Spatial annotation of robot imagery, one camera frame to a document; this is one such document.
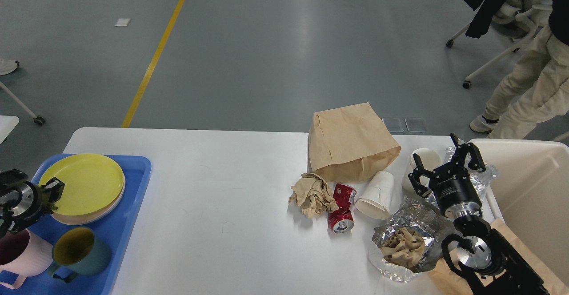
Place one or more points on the crushed red soda can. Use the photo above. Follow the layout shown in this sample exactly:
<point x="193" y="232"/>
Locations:
<point x="341" y="220"/>

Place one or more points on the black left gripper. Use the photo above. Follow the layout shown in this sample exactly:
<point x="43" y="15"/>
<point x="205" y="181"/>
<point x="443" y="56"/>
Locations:
<point x="21" y="204"/>

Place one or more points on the clear floor plate left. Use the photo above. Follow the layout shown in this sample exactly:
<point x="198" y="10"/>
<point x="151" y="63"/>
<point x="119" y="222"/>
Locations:
<point x="394" y="125"/>

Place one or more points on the white paper cup upright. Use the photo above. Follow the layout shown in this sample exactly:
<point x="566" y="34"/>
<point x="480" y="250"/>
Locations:
<point x="430" y="160"/>

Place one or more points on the small white side table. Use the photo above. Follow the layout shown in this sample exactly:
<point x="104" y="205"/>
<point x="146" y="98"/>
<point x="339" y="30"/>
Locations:
<point x="7" y="125"/>

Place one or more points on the flat brown paper bag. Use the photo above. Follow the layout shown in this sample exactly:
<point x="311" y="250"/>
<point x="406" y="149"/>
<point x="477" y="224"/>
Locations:
<point x="449" y="283"/>

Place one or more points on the beige plastic bin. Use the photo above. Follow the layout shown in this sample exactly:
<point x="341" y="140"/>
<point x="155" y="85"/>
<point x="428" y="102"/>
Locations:
<point x="532" y="192"/>

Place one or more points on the white paper cup lying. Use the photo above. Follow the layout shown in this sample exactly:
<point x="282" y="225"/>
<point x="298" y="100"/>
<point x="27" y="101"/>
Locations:
<point x="375" y="201"/>

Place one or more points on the crumpled brown paper ball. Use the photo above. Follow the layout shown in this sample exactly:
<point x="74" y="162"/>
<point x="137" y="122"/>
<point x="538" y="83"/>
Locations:
<point x="313" y="196"/>

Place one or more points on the white wheeled chair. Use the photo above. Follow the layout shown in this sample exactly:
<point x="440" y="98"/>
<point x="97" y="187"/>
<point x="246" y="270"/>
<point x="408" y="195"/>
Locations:
<point x="518" y="20"/>

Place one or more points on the passer-by white shoe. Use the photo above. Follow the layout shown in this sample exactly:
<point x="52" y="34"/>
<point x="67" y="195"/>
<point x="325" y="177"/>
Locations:
<point x="8" y="66"/>

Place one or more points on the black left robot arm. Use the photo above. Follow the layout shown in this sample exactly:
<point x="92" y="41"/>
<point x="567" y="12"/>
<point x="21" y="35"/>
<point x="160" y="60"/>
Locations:
<point x="12" y="177"/>

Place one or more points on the clear floor plate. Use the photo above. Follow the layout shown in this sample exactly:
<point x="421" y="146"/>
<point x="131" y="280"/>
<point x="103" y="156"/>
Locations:
<point x="415" y="125"/>
<point x="394" y="125"/>

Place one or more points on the clear floor plate right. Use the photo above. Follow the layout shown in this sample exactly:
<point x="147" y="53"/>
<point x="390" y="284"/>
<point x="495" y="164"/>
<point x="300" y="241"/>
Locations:
<point x="415" y="125"/>

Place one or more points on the blue plastic tray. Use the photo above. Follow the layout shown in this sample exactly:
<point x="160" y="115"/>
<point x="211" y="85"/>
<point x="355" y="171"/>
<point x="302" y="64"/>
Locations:
<point x="114" y="228"/>

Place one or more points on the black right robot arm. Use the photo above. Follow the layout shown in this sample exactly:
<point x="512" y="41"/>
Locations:
<point x="477" y="253"/>

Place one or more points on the yellow plastic plate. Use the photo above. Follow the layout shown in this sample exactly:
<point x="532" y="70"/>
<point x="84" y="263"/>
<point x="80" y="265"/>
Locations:
<point x="91" y="182"/>

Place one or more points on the pink plate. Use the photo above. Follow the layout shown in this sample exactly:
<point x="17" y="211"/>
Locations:
<point x="89" y="219"/>

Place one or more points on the dark green mug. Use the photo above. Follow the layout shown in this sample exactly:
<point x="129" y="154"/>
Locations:
<point x="78" y="252"/>

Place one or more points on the person in beige trousers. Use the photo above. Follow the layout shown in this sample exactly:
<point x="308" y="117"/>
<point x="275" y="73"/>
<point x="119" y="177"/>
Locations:
<point x="537" y="88"/>

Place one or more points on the crumpled aluminium foil sheet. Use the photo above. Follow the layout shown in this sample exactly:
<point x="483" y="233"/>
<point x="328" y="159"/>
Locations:
<point x="421" y="218"/>

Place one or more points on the crumpled brown paper on foil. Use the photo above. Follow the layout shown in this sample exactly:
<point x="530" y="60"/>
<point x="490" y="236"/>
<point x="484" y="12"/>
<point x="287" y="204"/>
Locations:
<point x="405" y="248"/>

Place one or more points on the crushed clear plastic bottle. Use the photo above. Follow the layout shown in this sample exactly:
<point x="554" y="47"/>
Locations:
<point x="481" y="181"/>

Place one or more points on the white cart leg with caster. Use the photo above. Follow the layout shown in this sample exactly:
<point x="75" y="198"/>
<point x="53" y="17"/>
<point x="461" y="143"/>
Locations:
<point x="39" y="120"/>

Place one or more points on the pink ribbed mug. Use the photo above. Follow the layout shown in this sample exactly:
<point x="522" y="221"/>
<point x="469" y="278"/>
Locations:
<point x="24" y="254"/>

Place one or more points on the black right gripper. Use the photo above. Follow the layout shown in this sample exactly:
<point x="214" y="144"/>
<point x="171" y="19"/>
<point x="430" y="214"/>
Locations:
<point x="451" y="185"/>

